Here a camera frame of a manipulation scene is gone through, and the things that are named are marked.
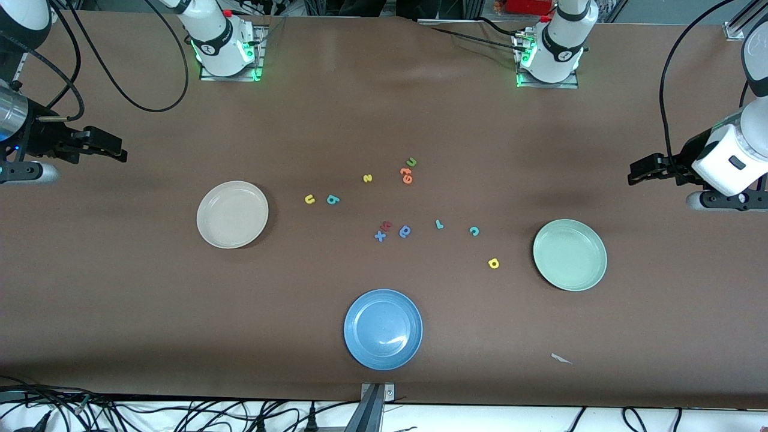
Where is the aluminium frame profile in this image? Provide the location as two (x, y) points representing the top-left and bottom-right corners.
(724, 0), (768, 41)

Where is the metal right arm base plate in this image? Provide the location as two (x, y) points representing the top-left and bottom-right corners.
(200, 24), (266, 82)

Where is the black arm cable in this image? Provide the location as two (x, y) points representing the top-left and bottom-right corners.
(659, 0), (751, 181)
(12, 0), (190, 121)

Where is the beige round plate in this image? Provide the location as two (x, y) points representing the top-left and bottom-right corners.
(196, 181), (269, 250)

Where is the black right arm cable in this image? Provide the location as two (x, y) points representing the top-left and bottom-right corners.
(12, 0), (190, 121)

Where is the brown table mat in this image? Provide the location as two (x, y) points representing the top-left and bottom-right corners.
(0, 11), (768, 409)

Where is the blue round plate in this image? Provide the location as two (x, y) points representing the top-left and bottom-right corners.
(343, 289), (424, 371)

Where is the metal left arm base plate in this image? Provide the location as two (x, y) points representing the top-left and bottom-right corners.
(515, 30), (580, 89)

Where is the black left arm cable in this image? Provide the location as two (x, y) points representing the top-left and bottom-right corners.
(659, 0), (751, 181)

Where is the metal table edge bracket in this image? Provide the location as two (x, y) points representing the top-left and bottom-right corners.
(345, 382), (397, 432)

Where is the pale green round plate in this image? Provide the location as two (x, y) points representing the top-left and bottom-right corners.
(533, 218), (608, 292)

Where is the red box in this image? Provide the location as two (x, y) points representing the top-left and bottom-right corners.
(504, 0), (556, 16)

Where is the thin black base cable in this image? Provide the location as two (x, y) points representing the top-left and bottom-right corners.
(420, 17), (532, 52)

